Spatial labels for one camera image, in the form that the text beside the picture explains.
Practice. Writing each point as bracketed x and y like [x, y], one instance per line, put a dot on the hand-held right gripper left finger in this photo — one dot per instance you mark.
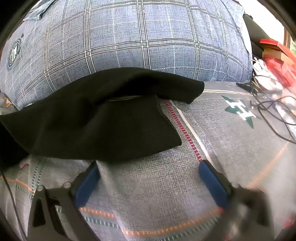
[85, 190]

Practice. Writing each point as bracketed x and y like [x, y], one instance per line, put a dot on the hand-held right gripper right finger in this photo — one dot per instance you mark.
[214, 185]

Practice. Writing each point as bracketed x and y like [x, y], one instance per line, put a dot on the black pants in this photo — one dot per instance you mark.
[104, 129]

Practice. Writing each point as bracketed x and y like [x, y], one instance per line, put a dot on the grey printed bed sheet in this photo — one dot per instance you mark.
[150, 176]

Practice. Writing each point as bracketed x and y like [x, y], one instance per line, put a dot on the white plastic bag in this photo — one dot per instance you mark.
[266, 69]

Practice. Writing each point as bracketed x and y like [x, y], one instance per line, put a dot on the red plastic bag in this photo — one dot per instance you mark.
[284, 69]

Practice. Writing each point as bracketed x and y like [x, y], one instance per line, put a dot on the brown box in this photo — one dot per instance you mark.
[272, 53]

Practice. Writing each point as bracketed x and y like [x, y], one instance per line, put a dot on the red box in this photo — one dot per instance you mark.
[270, 42]

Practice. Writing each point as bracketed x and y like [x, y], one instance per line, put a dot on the blue striped pillow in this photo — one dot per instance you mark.
[138, 41]

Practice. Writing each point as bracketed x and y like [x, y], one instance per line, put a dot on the black cushion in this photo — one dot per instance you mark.
[254, 27]

